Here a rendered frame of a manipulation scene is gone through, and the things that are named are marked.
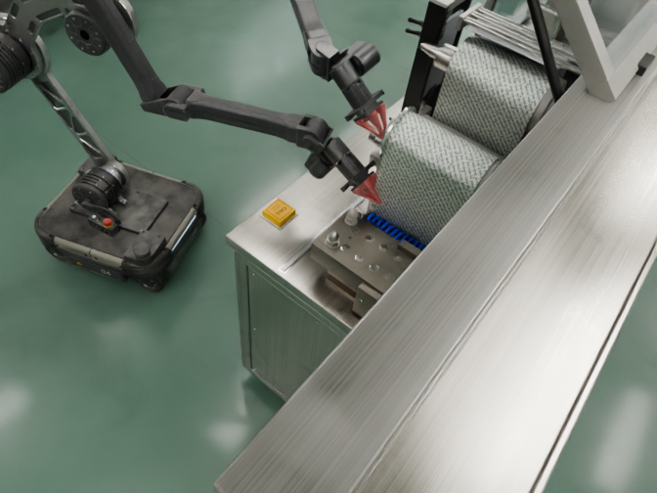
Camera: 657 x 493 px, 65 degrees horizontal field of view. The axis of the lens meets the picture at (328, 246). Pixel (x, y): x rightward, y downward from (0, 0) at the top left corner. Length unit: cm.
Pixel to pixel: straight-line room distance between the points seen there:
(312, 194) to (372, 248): 36
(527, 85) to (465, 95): 15
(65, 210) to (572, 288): 216
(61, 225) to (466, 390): 209
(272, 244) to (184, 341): 99
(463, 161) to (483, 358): 57
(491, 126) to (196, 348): 152
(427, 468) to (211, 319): 182
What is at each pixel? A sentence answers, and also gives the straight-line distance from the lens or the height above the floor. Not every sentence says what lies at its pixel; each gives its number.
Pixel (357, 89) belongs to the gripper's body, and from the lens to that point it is 129.
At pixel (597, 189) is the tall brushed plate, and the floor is 144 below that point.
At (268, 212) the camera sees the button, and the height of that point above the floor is 92.
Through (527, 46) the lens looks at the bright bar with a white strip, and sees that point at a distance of 135.
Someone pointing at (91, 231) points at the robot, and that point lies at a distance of 246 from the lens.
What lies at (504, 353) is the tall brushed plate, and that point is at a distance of 75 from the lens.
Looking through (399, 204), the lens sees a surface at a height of 111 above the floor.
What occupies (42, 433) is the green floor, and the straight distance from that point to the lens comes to 232.
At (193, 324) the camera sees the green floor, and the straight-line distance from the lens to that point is 238.
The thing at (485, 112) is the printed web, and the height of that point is 129.
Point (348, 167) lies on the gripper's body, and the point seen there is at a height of 115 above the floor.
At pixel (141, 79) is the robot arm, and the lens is 150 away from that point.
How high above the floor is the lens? 205
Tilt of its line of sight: 51 degrees down
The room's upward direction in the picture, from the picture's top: 9 degrees clockwise
